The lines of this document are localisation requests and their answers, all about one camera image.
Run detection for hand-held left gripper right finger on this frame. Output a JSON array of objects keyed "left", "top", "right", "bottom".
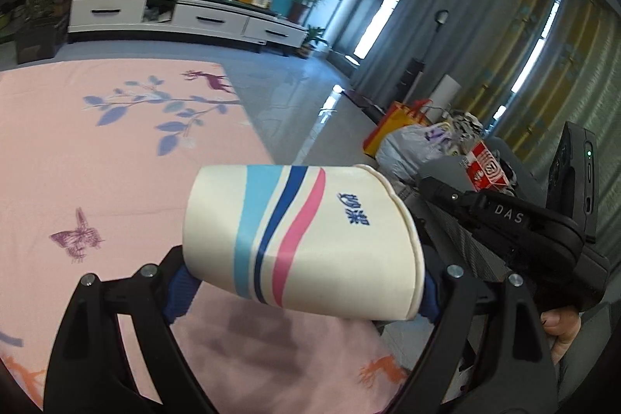
[{"left": 388, "top": 244, "right": 554, "bottom": 414}]

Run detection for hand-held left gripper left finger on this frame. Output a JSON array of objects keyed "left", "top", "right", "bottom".
[{"left": 43, "top": 246, "right": 219, "bottom": 414}]

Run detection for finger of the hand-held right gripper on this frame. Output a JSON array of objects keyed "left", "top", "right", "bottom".
[{"left": 420, "top": 178, "right": 585, "bottom": 268}]

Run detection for striped white paper cup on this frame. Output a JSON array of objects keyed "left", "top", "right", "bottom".
[{"left": 182, "top": 163, "right": 427, "bottom": 320}]

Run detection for person's right hand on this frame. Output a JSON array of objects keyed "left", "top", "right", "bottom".
[{"left": 539, "top": 306, "right": 583, "bottom": 366}]

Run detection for red white box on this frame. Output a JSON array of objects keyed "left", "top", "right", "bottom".
[{"left": 463, "top": 140, "right": 515, "bottom": 192}]

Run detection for black white patterned cloth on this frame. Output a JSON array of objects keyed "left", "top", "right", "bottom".
[{"left": 439, "top": 108, "right": 486, "bottom": 148}]

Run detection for white purple plastic bag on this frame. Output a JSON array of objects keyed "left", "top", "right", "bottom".
[{"left": 376, "top": 120, "right": 457, "bottom": 179}]

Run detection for yellow patterned curtain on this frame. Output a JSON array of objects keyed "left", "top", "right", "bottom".
[{"left": 466, "top": 0, "right": 621, "bottom": 143}]

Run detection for white floor appliance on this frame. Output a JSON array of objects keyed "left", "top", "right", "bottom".
[{"left": 429, "top": 74, "right": 459, "bottom": 109}]

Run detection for yellow red shopping bag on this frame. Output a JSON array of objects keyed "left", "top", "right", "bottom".
[{"left": 364, "top": 100, "right": 432, "bottom": 158}]

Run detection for pink leaf print tablecloth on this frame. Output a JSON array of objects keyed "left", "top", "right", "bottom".
[{"left": 0, "top": 60, "right": 413, "bottom": 414}]

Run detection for grey curtain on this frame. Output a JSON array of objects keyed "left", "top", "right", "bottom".
[{"left": 349, "top": 0, "right": 534, "bottom": 104}]

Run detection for small potted floor plant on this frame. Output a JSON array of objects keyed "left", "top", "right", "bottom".
[{"left": 298, "top": 26, "right": 331, "bottom": 58}]

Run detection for white television cabinet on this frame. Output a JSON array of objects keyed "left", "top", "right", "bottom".
[{"left": 67, "top": 0, "right": 309, "bottom": 56}]

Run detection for tall potted plant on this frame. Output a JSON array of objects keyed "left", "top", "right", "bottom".
[{"left": 288, "top": 0, "right": 323, "bottom": 24}]

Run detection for potted plants on stand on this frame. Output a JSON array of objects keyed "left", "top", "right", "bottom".
[{"left": 14, "top": 0, "right": 71, "bottom": 63}]

